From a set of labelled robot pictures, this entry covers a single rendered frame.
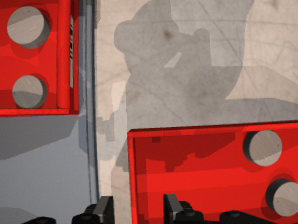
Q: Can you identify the grey metal shelf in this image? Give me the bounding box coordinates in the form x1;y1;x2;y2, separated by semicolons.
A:
0;0;99;224

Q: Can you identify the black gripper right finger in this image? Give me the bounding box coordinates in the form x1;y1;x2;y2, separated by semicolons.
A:
163;194;277;224

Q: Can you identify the beige round disc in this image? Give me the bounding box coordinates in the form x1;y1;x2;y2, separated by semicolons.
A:
7;6;50;49

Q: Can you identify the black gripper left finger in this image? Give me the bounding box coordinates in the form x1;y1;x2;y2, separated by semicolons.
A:
22;196;115;224

